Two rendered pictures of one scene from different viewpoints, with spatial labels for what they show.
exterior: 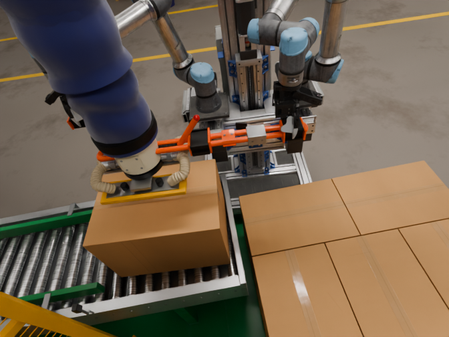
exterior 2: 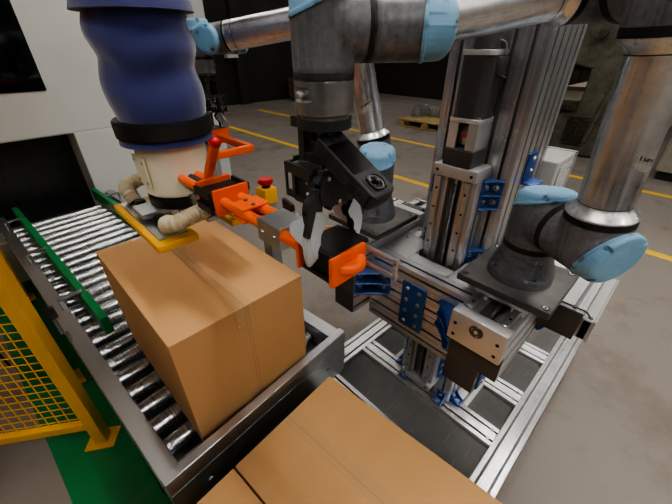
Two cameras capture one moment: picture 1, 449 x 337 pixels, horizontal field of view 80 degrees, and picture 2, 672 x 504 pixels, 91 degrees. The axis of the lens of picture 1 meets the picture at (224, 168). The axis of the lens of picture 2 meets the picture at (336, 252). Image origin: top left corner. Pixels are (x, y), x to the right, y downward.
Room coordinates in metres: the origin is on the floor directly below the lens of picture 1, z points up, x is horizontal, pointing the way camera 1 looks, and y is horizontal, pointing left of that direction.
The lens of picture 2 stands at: (0.39, -0.57, 1.53)
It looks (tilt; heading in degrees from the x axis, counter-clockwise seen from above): 32 degrees down; 40
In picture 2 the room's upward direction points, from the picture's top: straight up
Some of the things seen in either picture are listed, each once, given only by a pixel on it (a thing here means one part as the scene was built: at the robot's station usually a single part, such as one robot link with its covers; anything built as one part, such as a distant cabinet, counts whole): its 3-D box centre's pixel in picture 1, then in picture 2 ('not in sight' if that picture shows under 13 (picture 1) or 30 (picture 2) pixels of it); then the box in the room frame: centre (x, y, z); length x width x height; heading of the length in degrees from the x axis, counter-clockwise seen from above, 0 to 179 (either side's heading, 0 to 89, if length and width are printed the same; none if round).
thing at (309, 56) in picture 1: (299, 65); (541, 215); (1.23, -0.48, 1.20); 0.13 x 0.12 x 0.14; 53
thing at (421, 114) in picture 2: not in sight; (435, 117); (7.86, 2.85, 0.19); 1.37 x 1.00 x 0.39; 83
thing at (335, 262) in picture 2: (292, 130); (330, 255); (0.72, -0.28, 1.26); 0.08 x 0.07 x 0.05; 85
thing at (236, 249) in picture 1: (232, 222); (272, 395); (0.77, 0.02, 0.58); 0.70 x 0.03 x 0.06; 0
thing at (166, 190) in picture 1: (143, 186); (151, 215); (0.69, 0.33, 1.15); 0.34 x 0.10 x 0.05; 85
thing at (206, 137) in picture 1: (200, 141); (223, 194); (0.76, 0.07, 1.26); 0.10 x 0.08 x 0.06; 175
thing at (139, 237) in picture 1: (166, 219); (205, 310); (0.77, 0.35, 0.75); 0.60 x 0.40 x 0.40; 86
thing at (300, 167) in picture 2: (286, 97); (321, 160); (0.74, -0.25, 1.40); 0.09 x 0.08 x 0.12; 84
